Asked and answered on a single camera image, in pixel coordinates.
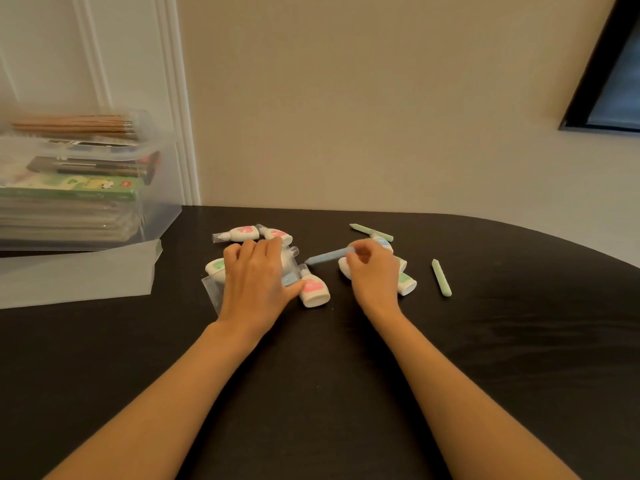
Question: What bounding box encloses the person's right hand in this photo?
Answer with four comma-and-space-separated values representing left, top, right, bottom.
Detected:
345, 238, 403, 315

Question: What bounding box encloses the person's left hand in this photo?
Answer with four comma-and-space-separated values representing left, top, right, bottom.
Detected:
217, 237, 307, 335

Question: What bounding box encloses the white blue correction tape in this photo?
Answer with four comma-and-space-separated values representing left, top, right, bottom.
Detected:
369, 231, 395, 255

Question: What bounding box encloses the small clear plastic sleeve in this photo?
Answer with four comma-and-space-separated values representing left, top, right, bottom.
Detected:
201, 264, 302, 315

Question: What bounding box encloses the white printed correction tape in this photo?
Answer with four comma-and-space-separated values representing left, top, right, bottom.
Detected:
279, 246, 300, 277

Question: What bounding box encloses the green highlighter stick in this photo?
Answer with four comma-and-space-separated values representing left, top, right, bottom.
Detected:
431, 258, 453, 298
349, 223, 395, 243

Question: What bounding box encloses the clear plastic storage bin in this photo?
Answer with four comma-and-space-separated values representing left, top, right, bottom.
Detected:
0, 109, 183, 253

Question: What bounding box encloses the translucent plastic sheet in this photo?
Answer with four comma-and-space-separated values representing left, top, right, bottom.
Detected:
0, 238, 163, 311

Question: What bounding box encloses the black gold pen box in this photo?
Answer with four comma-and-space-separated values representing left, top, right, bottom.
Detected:
26, 151, 163, 185

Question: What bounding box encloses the green pencil box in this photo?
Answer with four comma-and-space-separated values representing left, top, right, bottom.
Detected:
0, 174, 145, 202

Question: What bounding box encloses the bundle of wooden pencils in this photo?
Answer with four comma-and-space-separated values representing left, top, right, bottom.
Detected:
11, 114, 139, 141

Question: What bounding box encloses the person's right forearm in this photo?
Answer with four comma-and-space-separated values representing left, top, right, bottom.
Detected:
367, 307, 581, 480

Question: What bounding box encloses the person's left forearm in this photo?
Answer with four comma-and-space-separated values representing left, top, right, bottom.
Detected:
45, 322, 266, 480

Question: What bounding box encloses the black wall television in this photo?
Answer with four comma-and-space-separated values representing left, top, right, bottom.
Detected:
559, 0, 640, 133

